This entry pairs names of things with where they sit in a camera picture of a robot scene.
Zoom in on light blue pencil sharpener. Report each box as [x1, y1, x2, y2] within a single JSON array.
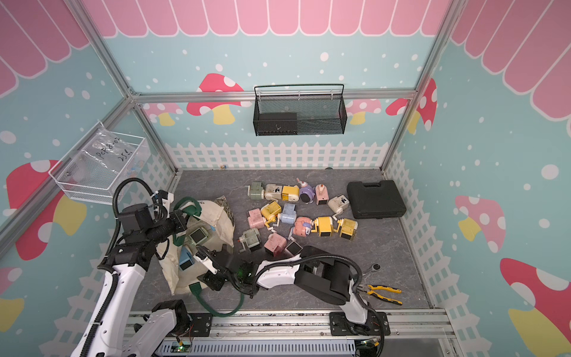
[[178, 246, 195, 271]]

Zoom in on pink clear-drawer pencil sharpener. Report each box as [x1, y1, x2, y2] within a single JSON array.
[[264, 233, 288, 257]]

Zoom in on yellow crank pencil sharpener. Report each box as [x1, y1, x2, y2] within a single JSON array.
[[260, 201, 282, 230]]

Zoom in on pink boxy pencil sharpener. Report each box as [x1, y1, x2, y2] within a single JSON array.
[[248, 208, 266, 229]]

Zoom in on cream crank pencil sharpener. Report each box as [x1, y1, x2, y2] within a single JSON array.
[[327, 194, 350, 216]]

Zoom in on clear wall bin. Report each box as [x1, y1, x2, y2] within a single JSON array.
[[48, 123, 150, 205]]

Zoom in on teal grey pencil sharpener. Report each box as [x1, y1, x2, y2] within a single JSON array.
[[187, 227, 211, 246]]

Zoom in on pink red-drawer pencil sharpener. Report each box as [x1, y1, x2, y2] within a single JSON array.
[[284, 241, 303, 257]]

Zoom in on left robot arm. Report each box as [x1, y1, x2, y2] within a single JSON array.
[[72, 178, 191, 356]]

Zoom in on black wire mesh basket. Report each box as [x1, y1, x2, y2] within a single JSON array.
[[253, 83, 347, 136]]

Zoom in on black box in basket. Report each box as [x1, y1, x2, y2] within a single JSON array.
[[254, 112, 298, 136]]

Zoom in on beige pencil sharpener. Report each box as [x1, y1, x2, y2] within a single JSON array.
[[264, 184, 283, 201]]

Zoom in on yellow black pencil sharpener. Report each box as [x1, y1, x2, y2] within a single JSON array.
[[335, 218, 358, 241]]

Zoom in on yellow white pencil sharpener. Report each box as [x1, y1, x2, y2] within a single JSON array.
[[311, 217, 335, 237]]

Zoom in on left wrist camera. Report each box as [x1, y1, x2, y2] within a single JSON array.
[[152, 190, 174, 212]]

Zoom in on cream canvas tote bag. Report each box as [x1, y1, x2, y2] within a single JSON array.
[[158, 196, 245, 318]]

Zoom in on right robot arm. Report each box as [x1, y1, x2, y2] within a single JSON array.
[[194, 246, 390, 337]]

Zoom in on yellow handled pliers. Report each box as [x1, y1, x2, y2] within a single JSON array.
[[363, 284, 404, 306]]

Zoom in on mint green pencil sharpener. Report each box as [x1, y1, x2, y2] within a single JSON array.
[[239, 228, 262, 253]]

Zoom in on purple pencil sharpener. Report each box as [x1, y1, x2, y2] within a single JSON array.
[[297, 179, 315, 204]]

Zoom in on black plastic tool case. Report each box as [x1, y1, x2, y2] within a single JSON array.
[[346, 180, 407, 220]]

